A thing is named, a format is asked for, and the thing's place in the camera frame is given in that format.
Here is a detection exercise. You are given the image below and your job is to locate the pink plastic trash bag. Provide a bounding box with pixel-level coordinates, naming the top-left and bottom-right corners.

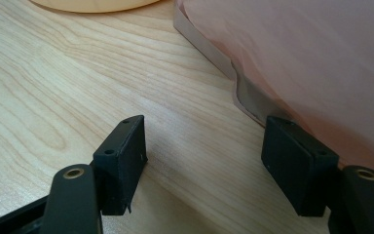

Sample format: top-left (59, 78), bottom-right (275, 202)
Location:
top-left (173, 0), bottom-right (374, 184)

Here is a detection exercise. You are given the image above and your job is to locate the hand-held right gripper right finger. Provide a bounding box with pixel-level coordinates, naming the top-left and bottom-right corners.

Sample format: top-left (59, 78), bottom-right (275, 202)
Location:
top-left (261, 116), bottom-right (340, 217)

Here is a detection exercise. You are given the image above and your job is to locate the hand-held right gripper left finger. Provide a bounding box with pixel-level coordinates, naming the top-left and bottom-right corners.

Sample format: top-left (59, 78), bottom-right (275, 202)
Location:
top-left (92, 114), bottom-right (149, 216)

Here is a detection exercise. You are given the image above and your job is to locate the beige round trash bin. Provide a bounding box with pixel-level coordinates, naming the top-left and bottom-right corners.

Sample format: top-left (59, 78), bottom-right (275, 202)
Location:
top-left (28, 0), bottom-right (162, 15)

